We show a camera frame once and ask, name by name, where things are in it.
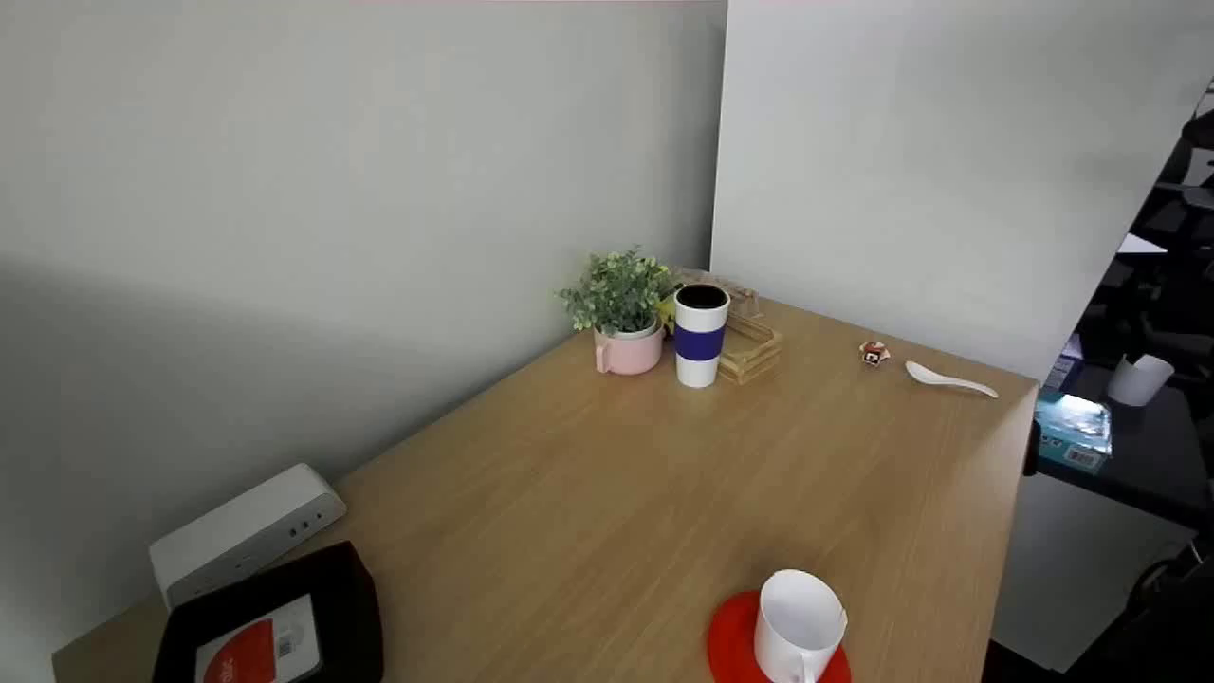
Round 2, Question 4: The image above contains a white ceramic mug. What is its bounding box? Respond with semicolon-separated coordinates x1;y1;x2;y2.
752;565;848;683

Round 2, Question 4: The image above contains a green plant in pink pot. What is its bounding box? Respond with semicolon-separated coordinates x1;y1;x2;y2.
559;247;681;378

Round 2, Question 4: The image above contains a white tumbler with blue band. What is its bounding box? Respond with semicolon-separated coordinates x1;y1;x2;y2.
672;282;737;392

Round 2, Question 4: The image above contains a wooden slat crate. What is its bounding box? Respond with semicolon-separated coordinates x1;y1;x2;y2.
715;316;785;387

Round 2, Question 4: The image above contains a red round saucer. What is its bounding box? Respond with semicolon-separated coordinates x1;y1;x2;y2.
703;587;853;683

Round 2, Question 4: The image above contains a white plastic spoon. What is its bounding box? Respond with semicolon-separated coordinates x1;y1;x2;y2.
903;358;1002;407

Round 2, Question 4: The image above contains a black square tray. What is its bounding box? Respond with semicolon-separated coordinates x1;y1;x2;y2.
149;540;387;683

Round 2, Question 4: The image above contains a white rectangular speaker box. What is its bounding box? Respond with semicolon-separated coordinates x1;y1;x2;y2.
143;458;350;612

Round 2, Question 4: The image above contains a red and white card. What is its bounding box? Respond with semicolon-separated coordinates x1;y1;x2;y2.
188;592;325;683

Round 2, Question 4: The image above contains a teal tissue pack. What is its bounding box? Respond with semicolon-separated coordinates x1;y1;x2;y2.
1033;392;1116;478

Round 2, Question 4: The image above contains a white paper cup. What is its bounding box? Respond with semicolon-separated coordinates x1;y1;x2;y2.
1102;350;1181;409

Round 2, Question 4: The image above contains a black desk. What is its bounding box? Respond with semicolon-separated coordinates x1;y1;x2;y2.
1019;361;1214;530

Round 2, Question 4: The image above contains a black office chair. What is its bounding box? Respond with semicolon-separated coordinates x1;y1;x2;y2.
1077;108;1214;385

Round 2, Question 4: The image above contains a black bulky floor item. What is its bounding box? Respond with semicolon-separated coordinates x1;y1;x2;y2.
982;527;1214;683

